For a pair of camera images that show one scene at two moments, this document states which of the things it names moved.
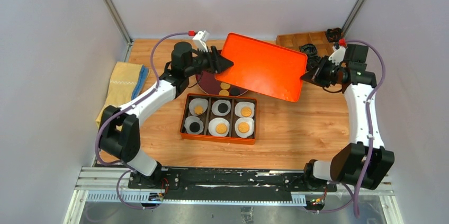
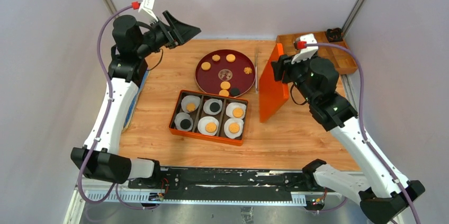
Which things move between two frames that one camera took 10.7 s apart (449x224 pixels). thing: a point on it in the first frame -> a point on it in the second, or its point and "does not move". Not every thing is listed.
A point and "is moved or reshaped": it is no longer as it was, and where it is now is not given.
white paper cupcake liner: x=244 y=109 -> x=235 y=110
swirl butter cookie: x=198 y=109 -> x=190 y=107
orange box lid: x=264 y=66 -> x=272 y=93
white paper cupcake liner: x=244 y=127 -> x=233 y=127
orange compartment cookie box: x=223 y=117 is moved or reshaped
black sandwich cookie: x=223 y=108 -> x=214 y=107
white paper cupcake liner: x=197 y=106 -> x=189 y=103
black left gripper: x=216 y=62 -> x=176 y=33
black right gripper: x=315 y=74 -> x=284 y=63
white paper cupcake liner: x=215 y=106 -> x=212 y=106
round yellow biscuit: x=246 y=111 -> x=238 y=113
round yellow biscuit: x=221 y=128 -> x=210 y=127
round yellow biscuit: x=243 y=127 -> x=234 y=127
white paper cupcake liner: x=212 y=125 -> x=208 y=125
